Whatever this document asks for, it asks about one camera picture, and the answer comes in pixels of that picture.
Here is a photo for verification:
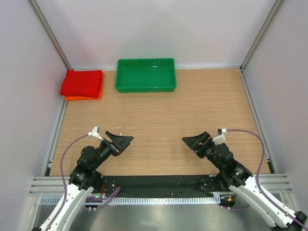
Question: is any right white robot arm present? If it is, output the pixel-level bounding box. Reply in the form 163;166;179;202
182;129;308;231

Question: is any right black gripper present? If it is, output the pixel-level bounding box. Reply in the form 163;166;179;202
182;131;224;171

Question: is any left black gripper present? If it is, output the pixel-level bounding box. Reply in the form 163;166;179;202
91;131;133;170

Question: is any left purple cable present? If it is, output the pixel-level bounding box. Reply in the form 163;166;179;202
44;134;121;231

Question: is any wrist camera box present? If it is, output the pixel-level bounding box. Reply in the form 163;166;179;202
88;126;104;141
212;128;227;145

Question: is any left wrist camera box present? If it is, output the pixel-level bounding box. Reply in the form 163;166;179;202
88;126;104;141

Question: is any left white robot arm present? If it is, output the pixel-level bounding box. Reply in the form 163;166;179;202
32;127;134;231

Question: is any aluminium front rail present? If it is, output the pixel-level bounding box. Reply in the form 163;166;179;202
29;174;292;196

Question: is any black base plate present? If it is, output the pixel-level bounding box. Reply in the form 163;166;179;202
94;175;230;198

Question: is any aluminium frame post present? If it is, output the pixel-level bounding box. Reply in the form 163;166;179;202
240;0;284;72
28;0;73;70

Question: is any red t shirt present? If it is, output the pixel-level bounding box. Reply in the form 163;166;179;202
60;69;103;96

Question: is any right aluminium frame post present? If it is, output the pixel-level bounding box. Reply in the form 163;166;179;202
240;0;284;72

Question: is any left aluminium frame post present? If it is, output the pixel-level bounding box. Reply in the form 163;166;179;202
28;0;73;70

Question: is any white slotted cable duct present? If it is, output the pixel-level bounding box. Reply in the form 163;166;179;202
40;195;221;205

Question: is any folded orange t shirt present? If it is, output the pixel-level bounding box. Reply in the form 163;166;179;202
64;72;105;101

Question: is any green plastic tray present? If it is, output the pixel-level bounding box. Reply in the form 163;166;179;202
115;58;177;93

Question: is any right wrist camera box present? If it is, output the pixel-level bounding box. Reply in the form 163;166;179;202
212;128;227;145

